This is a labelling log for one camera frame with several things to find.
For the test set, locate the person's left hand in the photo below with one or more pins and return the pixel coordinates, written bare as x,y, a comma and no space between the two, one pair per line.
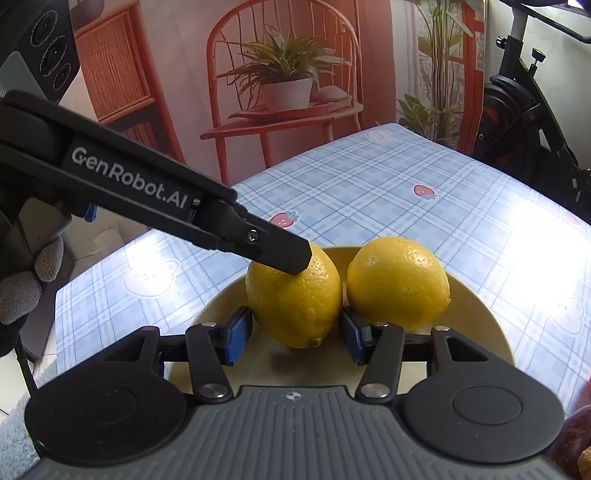
21,295

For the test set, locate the printed wall backdrop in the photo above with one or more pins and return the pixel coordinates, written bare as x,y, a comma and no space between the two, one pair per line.
184,69

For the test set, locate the light blue fluffy rug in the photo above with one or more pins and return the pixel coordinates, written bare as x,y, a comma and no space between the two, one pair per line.
14,443

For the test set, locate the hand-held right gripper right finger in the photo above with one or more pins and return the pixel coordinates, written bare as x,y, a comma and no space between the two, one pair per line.
350,334

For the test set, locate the yellow lemon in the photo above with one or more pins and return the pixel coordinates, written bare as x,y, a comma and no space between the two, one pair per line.
397,286
295,307

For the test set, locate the cream round plate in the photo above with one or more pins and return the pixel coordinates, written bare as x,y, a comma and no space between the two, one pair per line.
471,323

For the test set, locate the black exercise bike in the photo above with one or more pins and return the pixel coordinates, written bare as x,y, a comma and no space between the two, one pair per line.
512,101

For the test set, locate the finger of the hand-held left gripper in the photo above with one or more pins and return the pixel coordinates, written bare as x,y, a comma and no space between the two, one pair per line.
272,249

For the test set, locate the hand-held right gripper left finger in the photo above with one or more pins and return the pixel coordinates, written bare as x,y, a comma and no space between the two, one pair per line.
238,337

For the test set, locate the dark red apple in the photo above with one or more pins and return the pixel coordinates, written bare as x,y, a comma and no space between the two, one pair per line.
572,443

